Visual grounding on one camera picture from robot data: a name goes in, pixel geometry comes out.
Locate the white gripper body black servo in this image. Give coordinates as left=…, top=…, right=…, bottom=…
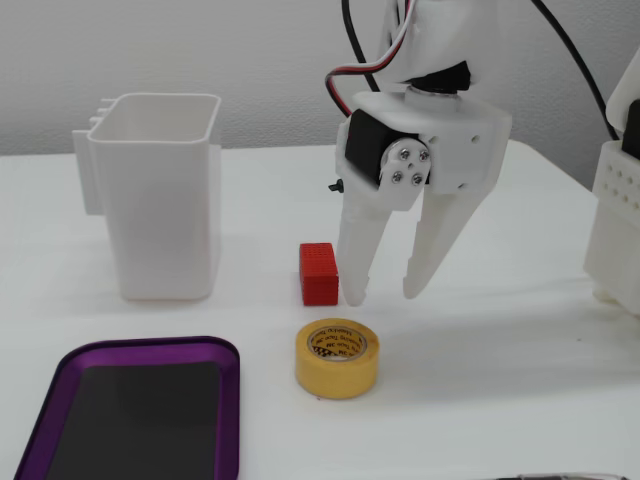
left=335, top=84, right=513, bottom=197

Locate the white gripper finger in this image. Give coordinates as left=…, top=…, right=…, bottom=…
left=336, top=139, right=433, bottom=308
left=401, top=186, right=495, bottom=301

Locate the yellow masking tape roll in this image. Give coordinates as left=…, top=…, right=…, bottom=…
left=294, top=317, right=381, bottom=401

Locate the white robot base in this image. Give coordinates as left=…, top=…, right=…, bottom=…
left=582, top=49, right=640, bottom=317

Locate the red perforated block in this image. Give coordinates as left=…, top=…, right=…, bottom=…
left=298, top=242, right=341, bottom=308

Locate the white plastic container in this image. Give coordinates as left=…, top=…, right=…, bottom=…
left=71, top=92, right=223, bottom=303

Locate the purple metal tray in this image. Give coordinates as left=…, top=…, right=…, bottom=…
left=13, top=335, right=243, bottom=480

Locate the red white black servo wire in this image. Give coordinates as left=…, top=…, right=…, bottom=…
left=324, top=0, right=424, bottom=119

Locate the thin black cable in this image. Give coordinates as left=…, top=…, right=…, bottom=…
left=341, top=0, right=381, bottom=94
left=529, top=0, right=621, bottom=142

